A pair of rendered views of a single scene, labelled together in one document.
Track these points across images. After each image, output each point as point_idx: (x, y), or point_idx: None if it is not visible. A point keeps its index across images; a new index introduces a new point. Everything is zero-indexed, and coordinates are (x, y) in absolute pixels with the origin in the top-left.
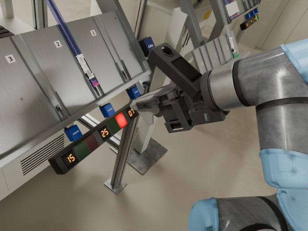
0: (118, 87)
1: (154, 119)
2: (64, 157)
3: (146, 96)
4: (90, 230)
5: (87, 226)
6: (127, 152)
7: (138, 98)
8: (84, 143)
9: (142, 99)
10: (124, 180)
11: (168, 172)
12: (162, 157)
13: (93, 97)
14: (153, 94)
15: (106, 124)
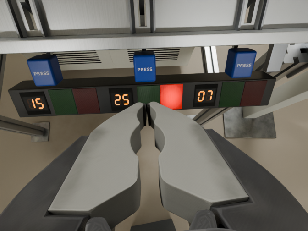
0: (207, 30)
1: (288, 101)
2: (25, 96)
3: (162, 135)
4: (145, 140)
5: (146, 135)
6: (215, 115)
7: (153, 110)
8: (70, 95)
9: (99, 150)
10: (205, 128)
11: (253, 157)
12: (261, 139)
13: (124, 22)
14: (134, 182)
15: (133, 89)
